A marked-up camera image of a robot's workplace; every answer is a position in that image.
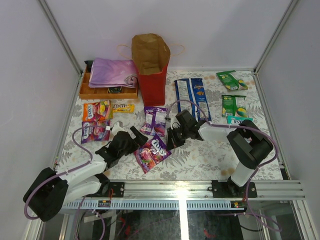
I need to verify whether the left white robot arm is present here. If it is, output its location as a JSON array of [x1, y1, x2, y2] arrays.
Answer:
[[23, 122, 148, 222]]

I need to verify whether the purple candy packet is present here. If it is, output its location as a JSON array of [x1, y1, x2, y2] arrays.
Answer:
[[133, 135, 172, 174], [81, 119, 111, 144]]

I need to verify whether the floral table mat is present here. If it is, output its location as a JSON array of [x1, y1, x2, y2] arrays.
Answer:
[[58, 70, 269, 181]]

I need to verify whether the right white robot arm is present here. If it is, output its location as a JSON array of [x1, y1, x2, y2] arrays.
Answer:
[[166, 110, 274, 198]]

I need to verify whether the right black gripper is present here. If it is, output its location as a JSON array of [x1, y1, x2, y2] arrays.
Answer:
[[166, 126, 190, 152]]

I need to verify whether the green snack packet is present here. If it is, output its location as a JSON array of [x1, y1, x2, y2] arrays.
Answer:
[[221, 95, 248, 118], [216, 70, 249, 91]]

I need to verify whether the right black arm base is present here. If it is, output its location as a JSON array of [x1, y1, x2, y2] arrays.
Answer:
[[211, 177, 258, 199]]

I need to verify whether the blue snack packet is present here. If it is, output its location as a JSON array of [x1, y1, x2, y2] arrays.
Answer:
[[174, 78, 211, 121]]

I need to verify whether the yellow chocolate candy packet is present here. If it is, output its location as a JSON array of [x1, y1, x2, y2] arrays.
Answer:
[[112, 104, 135, 114]]

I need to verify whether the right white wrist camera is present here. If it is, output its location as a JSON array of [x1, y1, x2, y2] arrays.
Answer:
[[170, 118, 180, 129]]

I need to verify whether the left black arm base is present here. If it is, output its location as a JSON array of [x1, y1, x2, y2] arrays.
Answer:
[[99, 182, 125, 199]]

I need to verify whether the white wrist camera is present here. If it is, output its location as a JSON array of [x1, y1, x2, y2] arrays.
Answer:
[[110, 121, 125, 136], [170, 118, 180, 129]]

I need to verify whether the orange wooden tray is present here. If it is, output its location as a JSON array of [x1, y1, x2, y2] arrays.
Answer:
[[78, 66, 139, 100]]

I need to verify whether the red paper bag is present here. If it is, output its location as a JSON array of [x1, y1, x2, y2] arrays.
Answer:
[[116, 33, 173, 107]]

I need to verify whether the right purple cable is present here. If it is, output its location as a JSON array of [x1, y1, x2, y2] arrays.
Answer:
[[165, 99, 282, 232]]

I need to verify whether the large purple snack packet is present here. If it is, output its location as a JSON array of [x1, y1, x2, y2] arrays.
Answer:
[[140, 106, 168, 137]]

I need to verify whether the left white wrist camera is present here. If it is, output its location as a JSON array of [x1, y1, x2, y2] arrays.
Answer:
[[110, 121, 125, 136]]

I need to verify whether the teal candy packet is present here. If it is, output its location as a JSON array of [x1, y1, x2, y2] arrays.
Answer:
[[226, 115, 253, 125]]

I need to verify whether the purple folded cloth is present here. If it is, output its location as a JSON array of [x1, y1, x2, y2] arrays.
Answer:
[[88, 58, 138, 88]]

